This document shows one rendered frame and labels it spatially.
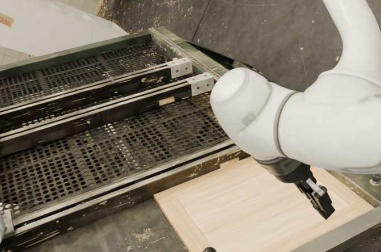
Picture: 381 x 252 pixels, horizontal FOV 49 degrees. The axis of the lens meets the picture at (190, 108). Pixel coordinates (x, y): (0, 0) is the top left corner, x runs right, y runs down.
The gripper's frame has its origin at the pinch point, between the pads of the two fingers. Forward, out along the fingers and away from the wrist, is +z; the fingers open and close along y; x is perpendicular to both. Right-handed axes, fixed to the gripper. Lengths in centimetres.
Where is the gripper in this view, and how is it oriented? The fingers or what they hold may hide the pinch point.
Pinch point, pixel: (322, 206)
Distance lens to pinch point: 95.3
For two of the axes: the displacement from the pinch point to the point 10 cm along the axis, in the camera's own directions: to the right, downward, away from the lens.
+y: 4.6, 4.0, -7.9
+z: 5.4, 5.9, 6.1
